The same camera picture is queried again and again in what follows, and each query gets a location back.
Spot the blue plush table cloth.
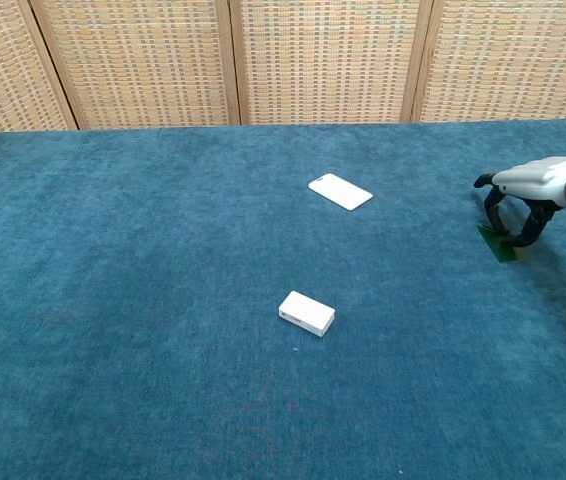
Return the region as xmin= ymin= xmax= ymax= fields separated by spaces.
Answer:
xmin=0 ymin=117 xmax=566 ymax=480

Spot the woven wooden folding screen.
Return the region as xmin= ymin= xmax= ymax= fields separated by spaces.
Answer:
xmin=0 ymin=0 xmax=566 ymax=136

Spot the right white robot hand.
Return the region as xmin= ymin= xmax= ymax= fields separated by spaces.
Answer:
xmin=472 ymin=156 xmax=566 ymax=249

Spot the green card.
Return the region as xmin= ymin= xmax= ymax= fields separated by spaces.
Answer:
xmin=477 ymin=223 xmax=528 ymax=264

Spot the white rectangular box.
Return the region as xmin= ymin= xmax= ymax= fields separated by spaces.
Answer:
xmin=278 ymin=290 xmax=337 ymax=338

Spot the white flat card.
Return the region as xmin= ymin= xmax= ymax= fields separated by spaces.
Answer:
xmin=307 ymin=172 xmax=374 ymax=212

